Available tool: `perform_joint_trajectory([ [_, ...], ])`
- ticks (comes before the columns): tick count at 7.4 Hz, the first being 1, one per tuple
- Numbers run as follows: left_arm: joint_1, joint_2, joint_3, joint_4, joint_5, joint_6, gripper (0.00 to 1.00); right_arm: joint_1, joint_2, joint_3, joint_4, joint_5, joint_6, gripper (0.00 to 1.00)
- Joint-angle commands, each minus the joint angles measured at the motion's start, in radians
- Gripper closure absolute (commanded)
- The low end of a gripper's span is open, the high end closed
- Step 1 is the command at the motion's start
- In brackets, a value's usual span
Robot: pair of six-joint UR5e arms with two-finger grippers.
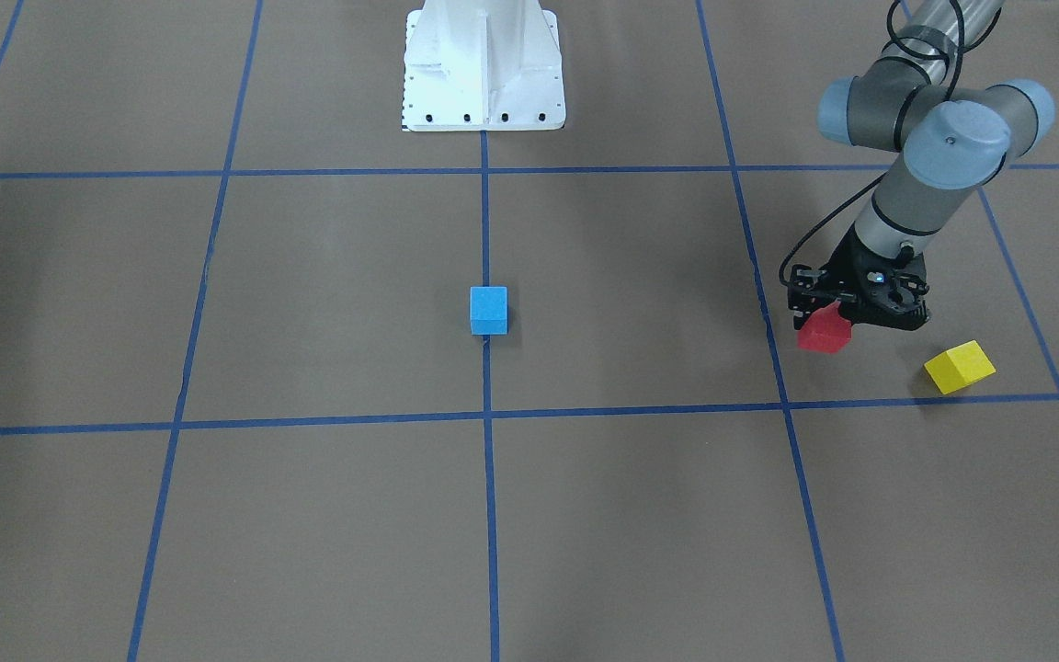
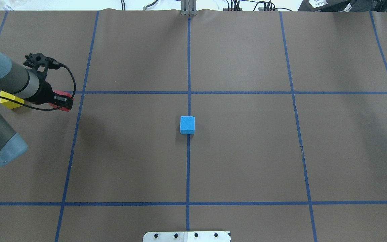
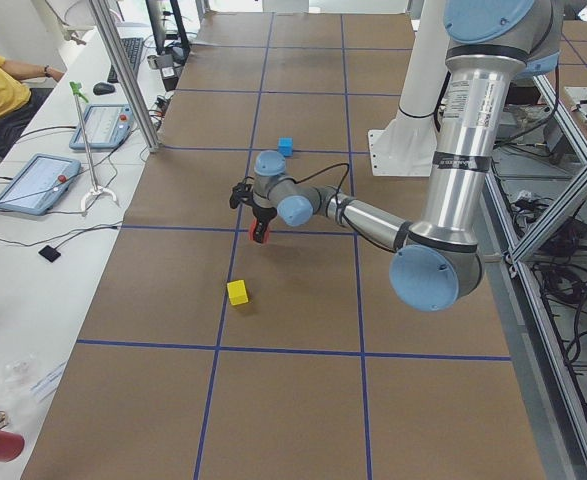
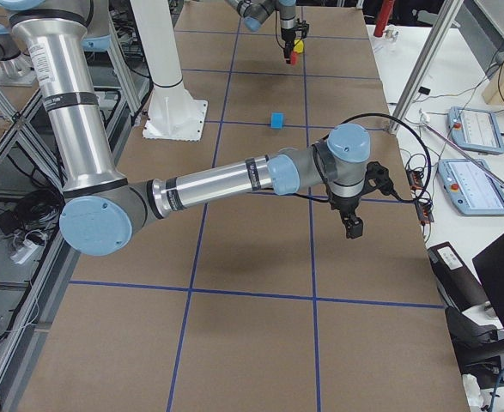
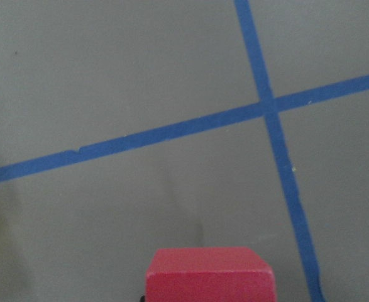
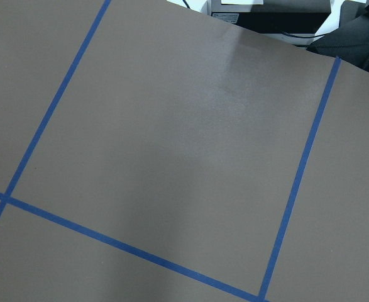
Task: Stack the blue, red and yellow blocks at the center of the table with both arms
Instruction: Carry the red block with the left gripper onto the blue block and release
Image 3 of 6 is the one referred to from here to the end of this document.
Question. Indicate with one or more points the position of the black keyboard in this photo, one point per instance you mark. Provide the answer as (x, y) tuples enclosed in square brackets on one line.
[(133, 47)]

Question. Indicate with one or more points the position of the upper teach pendant tablet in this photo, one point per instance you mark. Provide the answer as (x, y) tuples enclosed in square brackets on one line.
[(108, 125)]

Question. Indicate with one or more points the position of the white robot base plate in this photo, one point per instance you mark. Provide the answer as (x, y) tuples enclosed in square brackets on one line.
[(406, 153)]

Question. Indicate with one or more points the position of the person in yellow shirt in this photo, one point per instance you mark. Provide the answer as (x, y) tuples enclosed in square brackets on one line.
[(19, 103)]

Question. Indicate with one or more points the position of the teach pendant tablet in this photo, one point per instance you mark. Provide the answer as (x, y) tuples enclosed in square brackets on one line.
[(39, 185), (108, 125)]

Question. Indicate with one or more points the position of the red wooden block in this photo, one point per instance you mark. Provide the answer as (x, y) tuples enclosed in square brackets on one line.
[(268, 234)]

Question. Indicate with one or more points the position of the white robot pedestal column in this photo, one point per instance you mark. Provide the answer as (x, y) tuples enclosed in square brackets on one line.
[(426, 71)]

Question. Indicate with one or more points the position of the yellow wooden block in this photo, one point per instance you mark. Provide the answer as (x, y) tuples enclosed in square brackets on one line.
[(237, 292)]

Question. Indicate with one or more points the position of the blue wooden block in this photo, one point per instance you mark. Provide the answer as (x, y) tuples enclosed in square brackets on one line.
[(285, 146)]

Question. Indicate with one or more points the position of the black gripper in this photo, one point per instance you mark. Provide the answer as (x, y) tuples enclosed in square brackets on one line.
[(262, 214)]

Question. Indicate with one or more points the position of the black computer mouse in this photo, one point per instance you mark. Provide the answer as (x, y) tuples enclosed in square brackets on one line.
[(103, 88)]

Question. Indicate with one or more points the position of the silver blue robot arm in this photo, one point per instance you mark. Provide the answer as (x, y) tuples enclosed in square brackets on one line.
[(435, 260)]

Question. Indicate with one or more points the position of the lower teach pendant tablet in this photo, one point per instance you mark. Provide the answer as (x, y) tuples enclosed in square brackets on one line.
[(39, 185)]

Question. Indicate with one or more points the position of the grey aluminium frame post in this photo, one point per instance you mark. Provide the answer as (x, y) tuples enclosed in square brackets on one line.
[(127, 78)]

